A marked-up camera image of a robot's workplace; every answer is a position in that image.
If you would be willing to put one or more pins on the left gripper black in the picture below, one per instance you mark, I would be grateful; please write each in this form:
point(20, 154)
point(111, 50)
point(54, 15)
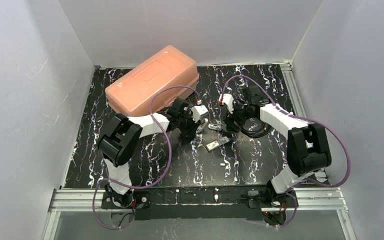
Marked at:
point(190, 126)

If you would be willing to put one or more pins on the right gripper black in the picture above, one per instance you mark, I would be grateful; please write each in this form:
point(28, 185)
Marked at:
point(231, 121)

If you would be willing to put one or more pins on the staple tray with staples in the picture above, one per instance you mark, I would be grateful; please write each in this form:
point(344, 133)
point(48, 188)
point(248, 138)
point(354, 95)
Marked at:
point(216, 143)

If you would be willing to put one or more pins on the small white stapler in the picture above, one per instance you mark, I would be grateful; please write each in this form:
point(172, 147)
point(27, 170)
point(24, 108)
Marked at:
point(202, 125)

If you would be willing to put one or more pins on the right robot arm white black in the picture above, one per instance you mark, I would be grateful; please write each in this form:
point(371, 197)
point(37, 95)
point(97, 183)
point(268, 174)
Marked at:
point(307, 145)

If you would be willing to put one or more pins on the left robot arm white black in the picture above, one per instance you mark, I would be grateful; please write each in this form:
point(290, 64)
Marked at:
point(121, 136)

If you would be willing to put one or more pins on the pink translucent plastic box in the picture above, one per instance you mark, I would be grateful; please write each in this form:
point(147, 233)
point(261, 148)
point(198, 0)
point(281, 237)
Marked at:
point(154, 84)

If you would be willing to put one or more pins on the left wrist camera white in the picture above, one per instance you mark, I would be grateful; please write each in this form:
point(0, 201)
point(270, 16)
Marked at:
point(199, 111)

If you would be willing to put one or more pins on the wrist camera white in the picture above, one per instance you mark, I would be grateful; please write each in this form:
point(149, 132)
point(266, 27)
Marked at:
point(227, 100)
point(199, 111)

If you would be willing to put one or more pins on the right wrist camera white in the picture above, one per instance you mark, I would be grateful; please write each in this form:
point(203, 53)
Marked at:
point(227, 100)

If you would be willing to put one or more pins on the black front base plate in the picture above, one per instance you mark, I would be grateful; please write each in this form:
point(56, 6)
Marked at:
point(250, 202)

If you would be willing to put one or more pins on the aluminium front rail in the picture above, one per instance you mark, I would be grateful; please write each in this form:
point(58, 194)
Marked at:
point(85, 200)

